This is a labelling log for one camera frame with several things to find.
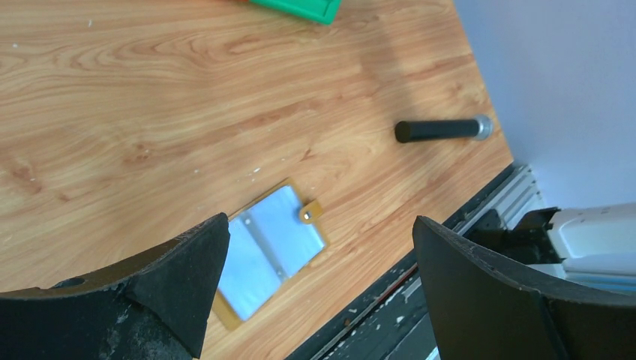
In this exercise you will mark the black cylinder on table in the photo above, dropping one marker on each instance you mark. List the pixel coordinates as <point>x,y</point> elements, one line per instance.
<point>478,128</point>

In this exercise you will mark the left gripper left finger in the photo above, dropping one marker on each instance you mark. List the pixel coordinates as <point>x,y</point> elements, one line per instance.
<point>153,305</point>

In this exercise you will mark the green plastic bin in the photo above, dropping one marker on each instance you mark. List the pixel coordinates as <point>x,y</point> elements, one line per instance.
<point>318,11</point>

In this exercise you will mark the yellow leather card holder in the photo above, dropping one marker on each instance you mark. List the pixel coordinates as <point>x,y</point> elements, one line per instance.
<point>272,239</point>

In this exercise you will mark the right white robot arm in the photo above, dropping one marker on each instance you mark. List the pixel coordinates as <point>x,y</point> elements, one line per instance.
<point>594,247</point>

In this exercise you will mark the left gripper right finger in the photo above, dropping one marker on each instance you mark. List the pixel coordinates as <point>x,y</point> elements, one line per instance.
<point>484,305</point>

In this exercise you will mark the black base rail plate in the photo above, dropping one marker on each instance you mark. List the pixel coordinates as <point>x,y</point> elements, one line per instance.
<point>391,317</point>

